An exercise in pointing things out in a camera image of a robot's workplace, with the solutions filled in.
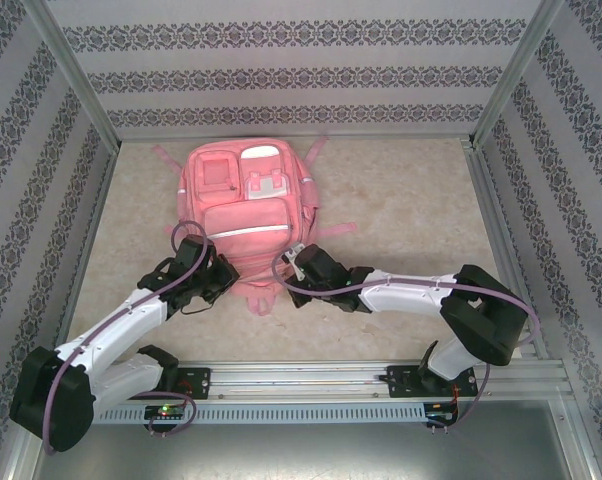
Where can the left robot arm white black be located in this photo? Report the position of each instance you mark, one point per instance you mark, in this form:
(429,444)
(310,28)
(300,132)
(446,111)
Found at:
(111,325)

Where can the grey metal panel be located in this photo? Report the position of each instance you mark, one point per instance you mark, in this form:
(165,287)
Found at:
(301,455)

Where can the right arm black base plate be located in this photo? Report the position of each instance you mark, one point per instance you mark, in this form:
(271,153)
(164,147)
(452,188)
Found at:
(401,382)

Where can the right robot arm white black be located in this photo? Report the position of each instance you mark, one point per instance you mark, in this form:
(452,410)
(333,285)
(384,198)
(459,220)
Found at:
(406,292)

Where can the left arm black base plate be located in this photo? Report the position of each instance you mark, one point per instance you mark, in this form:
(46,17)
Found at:
(198,382)

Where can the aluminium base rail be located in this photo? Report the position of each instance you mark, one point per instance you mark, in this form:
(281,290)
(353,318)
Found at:
(301,380)

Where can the pink school backpack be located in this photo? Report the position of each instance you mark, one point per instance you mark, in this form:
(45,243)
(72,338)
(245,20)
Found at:
(246,210)

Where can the aluminium frame post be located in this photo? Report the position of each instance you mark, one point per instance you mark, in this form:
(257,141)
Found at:
(71,75)
(516,75)

